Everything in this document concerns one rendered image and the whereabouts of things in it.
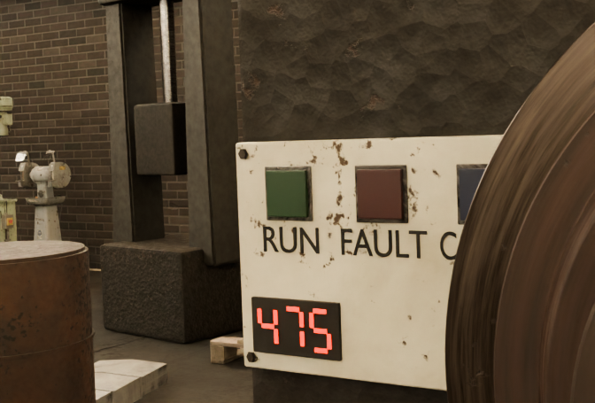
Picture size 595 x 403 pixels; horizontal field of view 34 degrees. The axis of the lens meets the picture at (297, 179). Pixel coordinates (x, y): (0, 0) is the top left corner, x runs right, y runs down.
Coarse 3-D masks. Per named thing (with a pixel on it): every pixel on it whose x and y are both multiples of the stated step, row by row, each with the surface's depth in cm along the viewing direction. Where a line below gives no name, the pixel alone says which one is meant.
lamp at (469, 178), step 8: (464, 168) 67; (472, 168) 66; (480, 168) 66; (464, 176) 67; (472, 176) 66; (480, 176) 66; (464, 184) 67; (472, 184) 66; (464, 192) 67; (472, 192) 66; (464, 200) 67; (464, 208) 67; (464, 216) 67
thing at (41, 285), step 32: (0, 256) 309; (32, 256) 306; (64, 256) 313; (0, 288) 298; (32, 288) 302; (64, 288) 311; (0, 320) 299; (32, 320) 303; (64, 320) 311; (0, 352) 299; (32, 352) 303; (64, 352) 311; (0, 384) 299; (32, 384) 303; (64, 384) 311
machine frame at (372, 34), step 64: (256, 0) 78; (320, 0) 75; (384, 0) 72; (448, 0) 69; (512, 0) 67; (576, 0) 64; (256, 64) 78; (320, 64) 75; (384, 64) 72; (448, 64) 69; (512, 64) 67; (256, 128) 79; (320, 128) 75; (384, 128) 72; (448, 128) 70; (256, 384) 80; (320, 384) 77; (384, 384) 74
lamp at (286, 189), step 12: (276, 180) 75; (288, 180) 74; (300, 180) 74; (276, 192) 75; (288, 192) 74; (300, 192) 74; (276, 204) 75; (288, 204) 74; (300, 204) 74; (276, 216) 75; (288, 216) 75; (300, 216) 74
